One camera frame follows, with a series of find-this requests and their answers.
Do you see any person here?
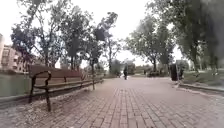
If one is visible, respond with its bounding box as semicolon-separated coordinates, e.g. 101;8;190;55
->
122;65;129;81

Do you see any broad green tree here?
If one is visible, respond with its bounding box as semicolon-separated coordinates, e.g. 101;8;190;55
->
124;14;176;73

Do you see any row of tall trees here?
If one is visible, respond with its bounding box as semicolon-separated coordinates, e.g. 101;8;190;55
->
9;0;123;76

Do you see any red brick path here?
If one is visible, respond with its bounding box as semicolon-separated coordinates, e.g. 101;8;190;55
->
0;76;224;128

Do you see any black litter bin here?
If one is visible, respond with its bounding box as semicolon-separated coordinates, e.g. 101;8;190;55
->
169;63;180;82

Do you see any grey stone kerb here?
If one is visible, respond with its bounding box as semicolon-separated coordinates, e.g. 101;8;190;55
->
178;83;224;95

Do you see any grass stretch with leaves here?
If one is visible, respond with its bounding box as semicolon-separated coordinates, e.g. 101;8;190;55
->
181;69;224;88

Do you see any group of dark trees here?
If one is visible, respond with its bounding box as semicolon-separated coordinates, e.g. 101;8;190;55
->
146;0;224;75

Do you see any greenish water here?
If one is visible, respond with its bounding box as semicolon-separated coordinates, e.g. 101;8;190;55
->
0;73;32;98

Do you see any pale building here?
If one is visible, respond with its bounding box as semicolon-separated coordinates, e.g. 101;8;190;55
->
0;33;28;74

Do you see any wooden bench with dark frame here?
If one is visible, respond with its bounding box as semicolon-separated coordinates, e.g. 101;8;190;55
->
27;64;104;113

